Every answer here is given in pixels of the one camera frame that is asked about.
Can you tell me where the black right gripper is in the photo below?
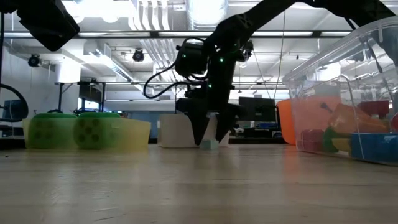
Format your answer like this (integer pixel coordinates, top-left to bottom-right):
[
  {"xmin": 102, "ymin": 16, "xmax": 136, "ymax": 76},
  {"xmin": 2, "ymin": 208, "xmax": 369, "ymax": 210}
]
[{"xmin": 176, "ymin": 57, "xmax": 247, "ymax": 146}]

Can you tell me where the pale blue square brick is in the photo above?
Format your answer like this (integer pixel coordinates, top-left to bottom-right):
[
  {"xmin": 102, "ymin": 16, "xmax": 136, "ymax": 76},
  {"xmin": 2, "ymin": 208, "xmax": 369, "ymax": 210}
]
[{"xmin": 200, "ymin": 139, "xmax": 220, "ymax": 151}]

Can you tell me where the red long brick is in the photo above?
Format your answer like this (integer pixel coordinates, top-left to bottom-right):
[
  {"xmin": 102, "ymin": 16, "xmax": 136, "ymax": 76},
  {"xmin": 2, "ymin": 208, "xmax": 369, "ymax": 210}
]
[{"xmin": 300, "ymin": 129, "xmax": 326, "ymax": 152}]

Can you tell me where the green foam die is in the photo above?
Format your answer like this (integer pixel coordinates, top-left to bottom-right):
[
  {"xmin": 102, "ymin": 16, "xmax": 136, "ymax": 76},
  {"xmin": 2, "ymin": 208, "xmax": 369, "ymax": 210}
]
[
  {"xmin": 73, "ymin": 111, "xmax": 122, "ymax": 150},
  {"xmin": 27, "ymin": 113, "xmax": 78, "ymax": 149}
]

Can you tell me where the white plastic bin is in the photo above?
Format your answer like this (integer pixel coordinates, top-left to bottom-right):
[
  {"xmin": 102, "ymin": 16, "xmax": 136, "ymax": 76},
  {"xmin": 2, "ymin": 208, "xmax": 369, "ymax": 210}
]
[{"xmin": 157, "ymin": 113, "xmax": 231, "ymax": 149}]

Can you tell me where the black computer monitor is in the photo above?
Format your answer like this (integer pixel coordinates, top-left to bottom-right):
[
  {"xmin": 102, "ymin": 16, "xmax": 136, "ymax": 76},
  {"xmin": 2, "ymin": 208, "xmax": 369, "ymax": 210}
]
[{"xmin": 238, "ymin": 96, "xmax": 277, "ymax": 123}]

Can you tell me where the orange plastic bucket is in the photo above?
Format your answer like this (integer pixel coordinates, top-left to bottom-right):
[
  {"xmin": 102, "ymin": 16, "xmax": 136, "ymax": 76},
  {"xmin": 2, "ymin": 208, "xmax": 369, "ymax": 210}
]
[{"xmin": 275, "ymin": 95, "xmax": 343, "ymax": 146}]

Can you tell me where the yellow translucent plastic bin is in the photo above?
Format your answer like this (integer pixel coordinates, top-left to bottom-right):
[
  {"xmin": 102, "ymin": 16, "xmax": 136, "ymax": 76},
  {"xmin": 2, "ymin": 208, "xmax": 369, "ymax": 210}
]
[{"xmin": 23, "ymin": 118, "xmax": 152, "ymax": 150}]

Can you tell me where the black ceiling spotlight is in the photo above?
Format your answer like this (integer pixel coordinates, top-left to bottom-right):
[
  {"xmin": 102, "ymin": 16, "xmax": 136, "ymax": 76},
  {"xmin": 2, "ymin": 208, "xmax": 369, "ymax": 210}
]
[
  {"xmin": 132, "ymin": 49, "xmax": 146, "ymax": 62},
  {"xmin": 27, "ymin": 53, "xmax": 42, "ymax": 68}
]

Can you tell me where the clear plastic bin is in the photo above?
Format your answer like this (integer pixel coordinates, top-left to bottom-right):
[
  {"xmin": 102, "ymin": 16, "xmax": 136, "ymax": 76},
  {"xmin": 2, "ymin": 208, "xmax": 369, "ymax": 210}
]
[{"xmin": 282, "ymin": 17, "xmax": 398, "ymax": 166}]

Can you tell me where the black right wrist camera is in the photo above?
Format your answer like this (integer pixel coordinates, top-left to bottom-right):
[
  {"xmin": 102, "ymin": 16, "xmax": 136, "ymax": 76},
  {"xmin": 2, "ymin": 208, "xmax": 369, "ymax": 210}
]
[{"xmin": 174, "ymin": 43, "xmax": 208, "ymax": 78}]

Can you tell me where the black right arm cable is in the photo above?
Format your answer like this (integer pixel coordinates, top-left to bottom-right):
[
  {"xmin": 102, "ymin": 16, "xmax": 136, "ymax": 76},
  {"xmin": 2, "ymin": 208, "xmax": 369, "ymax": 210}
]
[{"xmin": 142, "ymin": 36, "xmax": 206, "ymax": 100}]

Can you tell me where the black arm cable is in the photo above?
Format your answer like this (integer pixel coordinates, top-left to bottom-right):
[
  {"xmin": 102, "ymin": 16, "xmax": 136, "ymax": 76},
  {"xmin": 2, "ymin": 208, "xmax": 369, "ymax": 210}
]
[
  {"xmin": 142, "ymin": 36, "xmax": 206, "ymax": 100},
  {"xmin": 0, "ymin": 12, "xmax": 29, "ymax": 123}
]

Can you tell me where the silver ventilation duct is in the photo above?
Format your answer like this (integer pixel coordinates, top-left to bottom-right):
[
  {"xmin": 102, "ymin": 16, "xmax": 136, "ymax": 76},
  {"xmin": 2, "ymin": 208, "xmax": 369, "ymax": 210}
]
[{"xmin": 185, "ymin": 0, "xmax": 229, "ymax": 32}]

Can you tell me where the background rig frame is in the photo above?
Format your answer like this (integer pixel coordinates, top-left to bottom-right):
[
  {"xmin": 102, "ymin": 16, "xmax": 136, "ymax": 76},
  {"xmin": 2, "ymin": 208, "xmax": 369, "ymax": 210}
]
[{"xmin": 55, "ymin": 81, "xmax": 106, "ymax": 114}]

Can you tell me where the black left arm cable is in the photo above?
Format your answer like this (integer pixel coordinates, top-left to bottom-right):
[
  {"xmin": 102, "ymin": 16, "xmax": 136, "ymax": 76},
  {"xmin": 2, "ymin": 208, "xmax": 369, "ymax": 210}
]
[{"xmin": 0, "ymin": 12, "xmax": 29, "ymax": 123}]

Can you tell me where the dark wall screen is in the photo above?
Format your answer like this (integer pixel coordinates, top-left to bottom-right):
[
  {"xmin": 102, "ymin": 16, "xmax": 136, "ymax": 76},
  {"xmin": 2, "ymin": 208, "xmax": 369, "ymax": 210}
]
[{"xmin": 2, "ymin": 99, "xmax": 25, "ymax": 121}]

